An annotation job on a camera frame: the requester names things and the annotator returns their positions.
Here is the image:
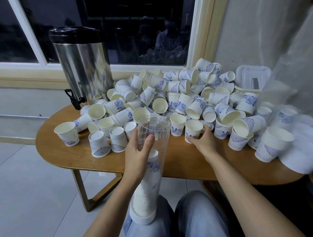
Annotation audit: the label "person's right hand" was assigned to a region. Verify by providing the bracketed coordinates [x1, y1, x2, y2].
[188, 124, 221, 163]

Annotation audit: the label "person's right forearm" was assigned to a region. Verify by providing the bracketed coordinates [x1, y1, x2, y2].
[208, 151, 304, 237]

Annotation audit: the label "single blue-printed paper cup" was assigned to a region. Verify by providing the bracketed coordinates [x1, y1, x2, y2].
[184, 118, 204, 144]

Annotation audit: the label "clear plastic bag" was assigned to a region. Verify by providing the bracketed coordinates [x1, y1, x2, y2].
[266, 10, 313, 123]

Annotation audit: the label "white framed window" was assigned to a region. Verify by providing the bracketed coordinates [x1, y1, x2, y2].
[0, 0, 231, 86]

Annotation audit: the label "white plastic lid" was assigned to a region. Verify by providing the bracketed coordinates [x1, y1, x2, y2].
[235, 64, 272, 92]

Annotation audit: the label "clear plastic cup dispenser tube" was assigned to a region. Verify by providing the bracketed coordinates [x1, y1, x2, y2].
[128, 117, 172, 225]

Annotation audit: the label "person's left hand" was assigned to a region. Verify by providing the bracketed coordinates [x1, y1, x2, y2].
[124, 128, 156, 185]

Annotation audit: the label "person's left forearm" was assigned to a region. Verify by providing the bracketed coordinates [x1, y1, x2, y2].
[84, 176, 143, 237]

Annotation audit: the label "wooden table leg frame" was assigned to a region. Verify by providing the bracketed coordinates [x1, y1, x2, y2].
[71, 169, 123, 212]

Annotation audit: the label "nested stack of paper cups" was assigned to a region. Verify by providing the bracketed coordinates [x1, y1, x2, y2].
[132, 149, 162, 218]
[255, 127, 294, 163]

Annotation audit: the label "pile of paper cups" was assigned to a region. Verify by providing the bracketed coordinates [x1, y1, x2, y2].
[54, 58, 275, 158]

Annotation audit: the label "person's blue jeans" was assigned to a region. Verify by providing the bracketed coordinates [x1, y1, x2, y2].
[122, 190, 229, 237]

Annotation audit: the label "stainless steel water dispenser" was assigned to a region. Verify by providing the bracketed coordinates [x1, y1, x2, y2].
[48, 27, 114, 110]

